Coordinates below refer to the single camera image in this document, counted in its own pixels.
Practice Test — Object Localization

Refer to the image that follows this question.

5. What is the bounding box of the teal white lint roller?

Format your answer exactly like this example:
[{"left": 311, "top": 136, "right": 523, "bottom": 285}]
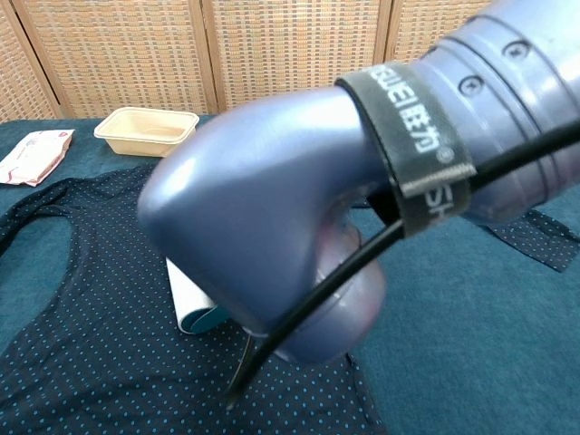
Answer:
[{"left": 165, "top": 256, "right": 228, "bottom": 335}]

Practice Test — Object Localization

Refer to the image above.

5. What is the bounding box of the woven wicker screen panel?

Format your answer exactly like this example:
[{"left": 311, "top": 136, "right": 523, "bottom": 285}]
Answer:
[
  {"left": 382, "top": 0, "right": 498, "bottom": 67},
  {"left": 201, "top": 0, "right": 393, "bottom": 117},
  {"left": 11, "top": 0, "right": 221, "bottom": 120},
  {"left": 0, "top": 0, "right": 63, "bottom": 124}
]

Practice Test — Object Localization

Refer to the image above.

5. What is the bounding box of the cream plastic food container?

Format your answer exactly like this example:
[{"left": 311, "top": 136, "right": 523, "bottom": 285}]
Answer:
[{"left": 92, "top": 106, "right": 201, "bottom": 159}]

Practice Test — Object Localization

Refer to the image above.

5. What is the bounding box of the navy polka dot shirt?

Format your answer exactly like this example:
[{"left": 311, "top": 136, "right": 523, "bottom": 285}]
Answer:
[{"left": 0, "top": 165, "right": 575, "bottom": 435}]

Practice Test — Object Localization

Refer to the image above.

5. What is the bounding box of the white pink wet wipes pack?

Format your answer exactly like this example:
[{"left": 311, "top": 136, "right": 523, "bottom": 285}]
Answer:
[{"left": 0, "top": 129, "right": 76, "bottom": 188}]

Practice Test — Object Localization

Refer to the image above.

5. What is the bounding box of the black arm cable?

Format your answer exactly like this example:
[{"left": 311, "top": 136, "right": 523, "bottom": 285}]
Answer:
[{"left": 225, "top": 129, "right": 580, "bottom": 411}]

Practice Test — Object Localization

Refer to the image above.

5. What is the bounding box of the black printed velcro strap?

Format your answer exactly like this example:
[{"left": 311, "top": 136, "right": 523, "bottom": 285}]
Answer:
[{"left": 333, "top": 62, "right": 477, "bottom": 238}]

